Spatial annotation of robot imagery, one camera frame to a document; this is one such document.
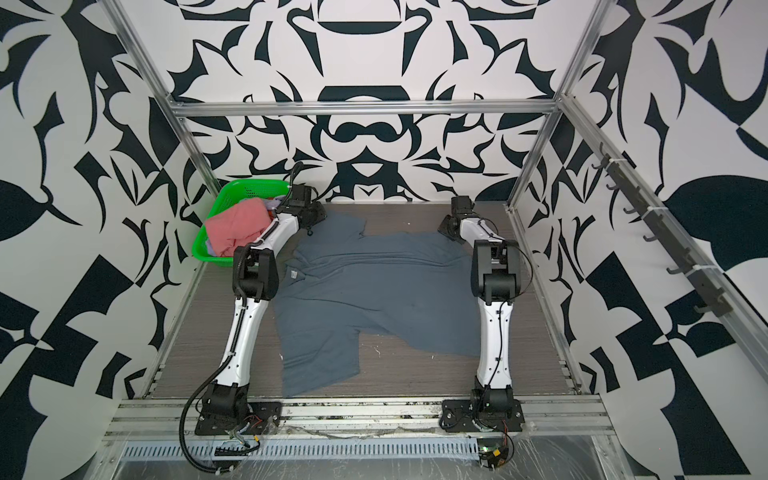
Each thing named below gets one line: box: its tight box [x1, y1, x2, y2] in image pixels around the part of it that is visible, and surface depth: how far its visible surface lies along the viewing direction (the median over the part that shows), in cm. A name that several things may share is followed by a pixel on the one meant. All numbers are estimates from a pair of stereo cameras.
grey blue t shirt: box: [275, 216, 481, 396], surface depth 93 cm
